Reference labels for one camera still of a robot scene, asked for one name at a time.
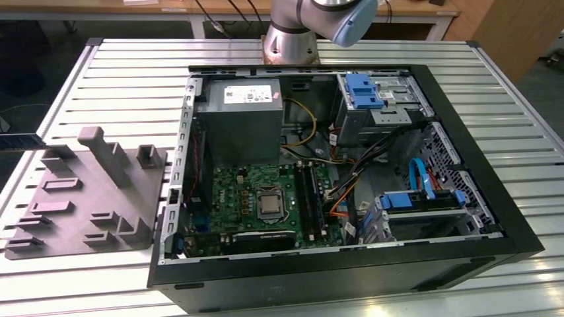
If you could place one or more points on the metal locking lever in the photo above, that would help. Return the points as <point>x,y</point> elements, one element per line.
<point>285,216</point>

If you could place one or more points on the black RAM slot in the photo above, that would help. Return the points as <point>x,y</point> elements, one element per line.
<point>304,198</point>
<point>297,198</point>

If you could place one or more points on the black chair base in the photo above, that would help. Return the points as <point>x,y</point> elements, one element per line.
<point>552,59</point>

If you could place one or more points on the silver CPU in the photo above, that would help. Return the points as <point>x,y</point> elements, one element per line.
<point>269,204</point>

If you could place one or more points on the blue plastic drive latch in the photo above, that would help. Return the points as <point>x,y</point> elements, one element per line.
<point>358,89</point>

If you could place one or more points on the black graphics card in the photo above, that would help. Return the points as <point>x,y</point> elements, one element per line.
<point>264,241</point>

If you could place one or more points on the grey parts rack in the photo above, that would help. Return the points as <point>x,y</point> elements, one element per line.
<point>88,195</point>

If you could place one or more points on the wooden cabinet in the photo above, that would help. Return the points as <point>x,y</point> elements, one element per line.
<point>506,26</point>

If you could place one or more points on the wooden desk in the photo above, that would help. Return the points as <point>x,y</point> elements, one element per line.
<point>109,10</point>

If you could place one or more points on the blue VGA port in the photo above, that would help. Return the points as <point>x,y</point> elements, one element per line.
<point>177,246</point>

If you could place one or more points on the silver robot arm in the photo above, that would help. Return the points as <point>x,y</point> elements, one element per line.
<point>288,39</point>

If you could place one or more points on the black PC case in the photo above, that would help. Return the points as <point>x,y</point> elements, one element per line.
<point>308,284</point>

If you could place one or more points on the grey power supply unit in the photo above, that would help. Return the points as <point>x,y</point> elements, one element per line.
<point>237,132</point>

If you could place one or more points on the hard disk in blue carrier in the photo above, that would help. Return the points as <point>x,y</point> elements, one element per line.
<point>396,201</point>

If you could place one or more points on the green motherboard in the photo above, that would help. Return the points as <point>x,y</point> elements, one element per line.
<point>233,198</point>

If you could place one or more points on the metal drive cage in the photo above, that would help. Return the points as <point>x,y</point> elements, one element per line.
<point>382,119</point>

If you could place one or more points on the metal disk bay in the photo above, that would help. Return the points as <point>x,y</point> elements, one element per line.
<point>422,224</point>

